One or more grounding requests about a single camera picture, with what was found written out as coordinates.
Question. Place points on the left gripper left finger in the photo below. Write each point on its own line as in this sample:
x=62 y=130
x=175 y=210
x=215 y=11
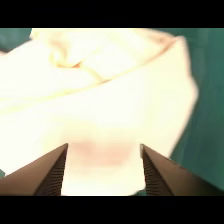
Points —
x=40 y=178

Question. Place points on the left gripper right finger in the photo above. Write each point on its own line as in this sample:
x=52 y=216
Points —
x=166 y=176

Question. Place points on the cream shirt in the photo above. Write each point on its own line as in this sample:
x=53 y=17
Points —
x=110 y=100

